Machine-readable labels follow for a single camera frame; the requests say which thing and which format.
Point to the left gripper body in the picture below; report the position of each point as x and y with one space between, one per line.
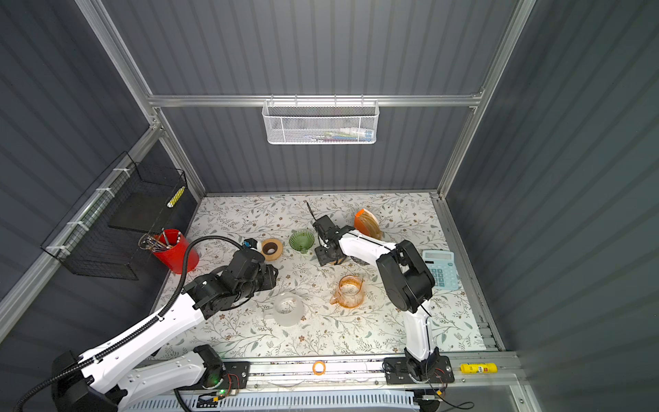
265 280

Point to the black wire wall basket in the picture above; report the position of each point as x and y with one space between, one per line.
105 238

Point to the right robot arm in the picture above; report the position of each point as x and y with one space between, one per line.
407 281

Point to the yellow highlighter in basket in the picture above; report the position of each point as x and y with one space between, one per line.
176 197

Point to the light blue calculator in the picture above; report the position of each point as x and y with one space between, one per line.
442 266

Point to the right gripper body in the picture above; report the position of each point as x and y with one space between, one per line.
323 255

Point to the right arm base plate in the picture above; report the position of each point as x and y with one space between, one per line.
436 370

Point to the green glass dripper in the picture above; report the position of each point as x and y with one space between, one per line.
302 241

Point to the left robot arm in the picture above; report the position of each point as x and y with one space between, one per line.
109 377

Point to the white frosted mug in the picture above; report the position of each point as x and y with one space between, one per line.
287 310

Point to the orange coffee filter box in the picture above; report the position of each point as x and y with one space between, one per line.
366 223

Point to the orange glass pitcher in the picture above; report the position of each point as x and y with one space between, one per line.
349 292

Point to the white wire mesh basket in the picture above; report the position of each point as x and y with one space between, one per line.
331 123

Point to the red ribbed utensil cup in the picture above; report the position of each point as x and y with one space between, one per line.
171 250

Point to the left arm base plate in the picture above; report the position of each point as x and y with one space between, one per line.
228 376

